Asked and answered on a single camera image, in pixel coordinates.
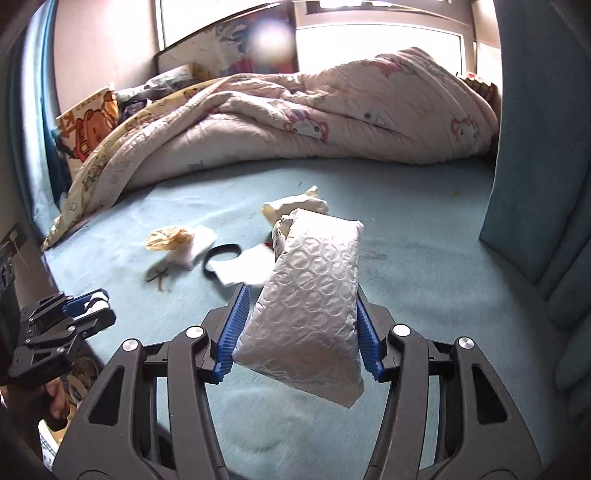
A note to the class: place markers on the orange cartoon pillow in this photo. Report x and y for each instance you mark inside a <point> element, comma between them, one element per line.
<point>90,124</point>

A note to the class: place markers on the blue bed mattress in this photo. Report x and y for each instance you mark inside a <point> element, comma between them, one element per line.
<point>415,258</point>

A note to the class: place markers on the dark folded clothes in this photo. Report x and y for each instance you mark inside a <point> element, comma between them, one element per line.
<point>152,87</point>

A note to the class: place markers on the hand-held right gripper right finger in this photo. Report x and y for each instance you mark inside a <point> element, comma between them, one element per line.
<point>369,341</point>

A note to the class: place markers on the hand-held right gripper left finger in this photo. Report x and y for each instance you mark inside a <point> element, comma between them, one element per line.
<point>233,332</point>

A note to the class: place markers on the blue curtain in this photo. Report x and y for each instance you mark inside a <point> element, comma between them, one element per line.
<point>39,115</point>
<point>540,161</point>

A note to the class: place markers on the person's left hand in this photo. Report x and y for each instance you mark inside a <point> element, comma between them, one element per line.
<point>55,399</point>

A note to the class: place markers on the cartoon printed quilt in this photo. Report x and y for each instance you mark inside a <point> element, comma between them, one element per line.
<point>300,106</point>

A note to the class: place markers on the silver bubble mailer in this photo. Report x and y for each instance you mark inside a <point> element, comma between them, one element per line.
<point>304,300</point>

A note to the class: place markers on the yellow crumpled wrapper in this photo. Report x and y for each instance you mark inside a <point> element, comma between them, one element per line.
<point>166,239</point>

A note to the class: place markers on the cream crumpled paper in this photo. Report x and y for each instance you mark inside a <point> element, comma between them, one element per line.
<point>295,203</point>

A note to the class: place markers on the window frame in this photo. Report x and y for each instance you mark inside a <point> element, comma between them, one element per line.
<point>369,18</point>

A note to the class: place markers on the white paper sheet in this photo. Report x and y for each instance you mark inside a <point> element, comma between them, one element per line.
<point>240,267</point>

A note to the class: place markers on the black hair band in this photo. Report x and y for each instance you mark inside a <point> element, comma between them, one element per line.
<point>208,258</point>

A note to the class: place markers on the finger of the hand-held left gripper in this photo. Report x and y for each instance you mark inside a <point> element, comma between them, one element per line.
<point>92,322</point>
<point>76,304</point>

